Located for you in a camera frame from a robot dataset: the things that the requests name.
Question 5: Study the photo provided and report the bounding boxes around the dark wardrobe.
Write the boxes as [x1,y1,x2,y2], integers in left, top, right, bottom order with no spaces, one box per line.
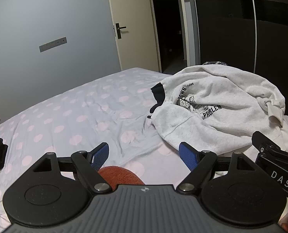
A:
[191,0,288,120]

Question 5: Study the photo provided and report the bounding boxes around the orange fleece clothing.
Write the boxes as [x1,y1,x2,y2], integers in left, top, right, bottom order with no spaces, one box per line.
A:
[98,166,144,191]

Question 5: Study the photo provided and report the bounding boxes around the black inner garment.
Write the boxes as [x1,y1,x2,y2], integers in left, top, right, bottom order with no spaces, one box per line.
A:
[147,83,165,120]

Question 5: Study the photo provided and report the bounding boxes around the cream door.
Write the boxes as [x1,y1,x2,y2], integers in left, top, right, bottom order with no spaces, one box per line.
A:
[106,0,163,74]

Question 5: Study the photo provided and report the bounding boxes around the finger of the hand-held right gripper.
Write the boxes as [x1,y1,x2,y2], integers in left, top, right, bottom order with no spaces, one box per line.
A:
[252,131,283,152]

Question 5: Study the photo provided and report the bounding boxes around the polka-dot bed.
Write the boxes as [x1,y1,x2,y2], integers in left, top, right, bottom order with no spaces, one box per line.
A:
[0,67,288,226]

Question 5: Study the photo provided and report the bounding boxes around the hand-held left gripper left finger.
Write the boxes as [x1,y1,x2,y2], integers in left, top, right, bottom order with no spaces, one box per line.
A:
[34,142,112,195]

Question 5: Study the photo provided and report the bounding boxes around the white printed sweatshirt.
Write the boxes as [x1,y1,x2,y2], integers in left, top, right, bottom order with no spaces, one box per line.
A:
[152,64,288,156]

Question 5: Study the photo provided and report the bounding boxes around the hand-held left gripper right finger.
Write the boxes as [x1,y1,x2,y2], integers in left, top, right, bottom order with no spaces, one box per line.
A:
[176,142,258,195]

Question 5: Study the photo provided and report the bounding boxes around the wall power socket strip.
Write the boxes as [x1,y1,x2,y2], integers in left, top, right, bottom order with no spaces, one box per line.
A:
[39,37,67,53]

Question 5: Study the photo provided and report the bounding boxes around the dark patterned cloth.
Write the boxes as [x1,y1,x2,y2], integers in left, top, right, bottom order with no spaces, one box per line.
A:
[202,61,229,66]

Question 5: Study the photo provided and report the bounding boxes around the black door handle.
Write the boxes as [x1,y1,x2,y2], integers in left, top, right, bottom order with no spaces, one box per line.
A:
[113,23,127,40]

